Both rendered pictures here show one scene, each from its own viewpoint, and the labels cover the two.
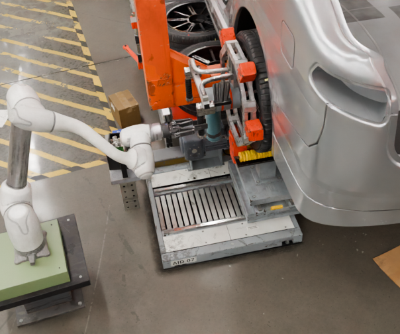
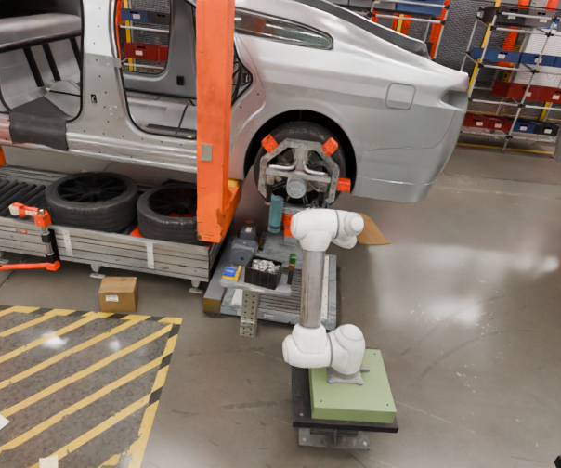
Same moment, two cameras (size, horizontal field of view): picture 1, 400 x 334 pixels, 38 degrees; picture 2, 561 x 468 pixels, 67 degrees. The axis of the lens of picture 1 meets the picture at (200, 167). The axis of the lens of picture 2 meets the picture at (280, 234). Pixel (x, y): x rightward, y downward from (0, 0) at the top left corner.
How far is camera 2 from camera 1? 3.29 m
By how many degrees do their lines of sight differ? 61
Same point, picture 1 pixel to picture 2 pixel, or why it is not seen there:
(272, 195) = not seen: hidden behind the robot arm
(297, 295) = (376, 279)
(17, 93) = (324, 213)
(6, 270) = (368, 394)
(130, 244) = not seen: hidden behind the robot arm
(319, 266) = (356, 263)
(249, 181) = (293, 249)
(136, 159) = not seen: hidden behind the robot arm
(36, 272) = (376, 370)
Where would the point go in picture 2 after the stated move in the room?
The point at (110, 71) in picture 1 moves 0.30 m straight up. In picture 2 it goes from (19, 295) to (9, 259)
